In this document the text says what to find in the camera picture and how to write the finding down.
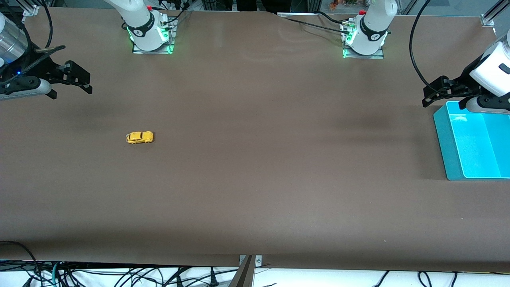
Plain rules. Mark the black power plug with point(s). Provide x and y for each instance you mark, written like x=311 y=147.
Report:
x=213 y=279

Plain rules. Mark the metal table edge bracket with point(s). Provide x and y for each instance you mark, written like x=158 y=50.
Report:
x=258 y=260

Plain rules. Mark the cyan plastic bin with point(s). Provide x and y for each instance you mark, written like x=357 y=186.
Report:
x=478 y=151

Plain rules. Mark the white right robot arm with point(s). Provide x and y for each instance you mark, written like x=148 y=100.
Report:
x=145 y=24

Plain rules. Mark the yellow beetle toy car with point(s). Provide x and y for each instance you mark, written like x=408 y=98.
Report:
x=139 y=137

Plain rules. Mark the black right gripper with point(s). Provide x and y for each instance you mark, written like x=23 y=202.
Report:
x=35 y=67

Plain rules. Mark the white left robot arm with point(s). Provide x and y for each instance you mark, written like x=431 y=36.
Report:
x=372 y=28

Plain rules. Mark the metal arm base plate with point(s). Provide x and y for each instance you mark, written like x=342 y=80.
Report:
x=172 y=40
x=364 y=56

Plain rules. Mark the aluminium frame post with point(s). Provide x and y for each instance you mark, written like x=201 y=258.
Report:
x=31 y=10
x=492 y=18

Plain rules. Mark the small orange toy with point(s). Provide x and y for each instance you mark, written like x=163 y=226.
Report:
x=334 y=4

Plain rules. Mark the dark support post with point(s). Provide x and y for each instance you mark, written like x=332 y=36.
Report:
x=242 y=277

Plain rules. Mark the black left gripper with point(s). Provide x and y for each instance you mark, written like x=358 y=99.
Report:
x=463 y=82

